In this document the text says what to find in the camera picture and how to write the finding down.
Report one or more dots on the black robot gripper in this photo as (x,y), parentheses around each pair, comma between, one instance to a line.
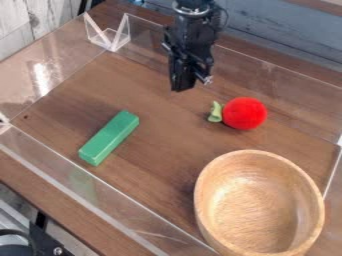
(189,40)

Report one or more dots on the red plush strawberry toy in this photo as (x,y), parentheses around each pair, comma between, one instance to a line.
(242,113)

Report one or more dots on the clear acrylic corner bracket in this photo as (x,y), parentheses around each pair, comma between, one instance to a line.
(111,39)

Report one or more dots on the clear acrylic enclosure wall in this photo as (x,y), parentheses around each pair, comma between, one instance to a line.
(128,206)

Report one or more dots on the green rectangular block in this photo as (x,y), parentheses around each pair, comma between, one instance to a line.
(108,138)

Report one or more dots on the black metal clamp bracket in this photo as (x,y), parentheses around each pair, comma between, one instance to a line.
(40,243)

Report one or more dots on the wooden bowl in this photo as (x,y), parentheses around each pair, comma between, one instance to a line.
(258,205)

